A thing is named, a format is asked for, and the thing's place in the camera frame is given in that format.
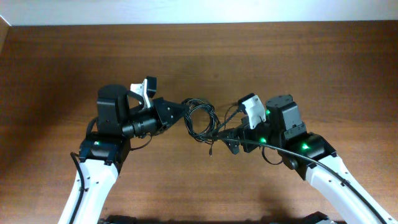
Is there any thin black usb cable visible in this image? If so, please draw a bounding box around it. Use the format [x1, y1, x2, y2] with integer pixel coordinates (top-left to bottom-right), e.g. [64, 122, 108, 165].
[186, 102, 240, 157]

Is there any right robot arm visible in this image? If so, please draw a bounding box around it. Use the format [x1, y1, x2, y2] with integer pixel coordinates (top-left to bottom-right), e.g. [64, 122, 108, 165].
[210, 94, 397, 223]

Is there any thick black usb cable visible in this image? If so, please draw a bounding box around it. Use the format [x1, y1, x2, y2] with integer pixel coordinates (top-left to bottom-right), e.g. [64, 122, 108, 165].
[180, 98, 243, 144]

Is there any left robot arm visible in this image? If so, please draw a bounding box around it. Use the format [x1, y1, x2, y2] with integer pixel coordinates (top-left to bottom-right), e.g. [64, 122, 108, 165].
[59, 82, 188, 223]

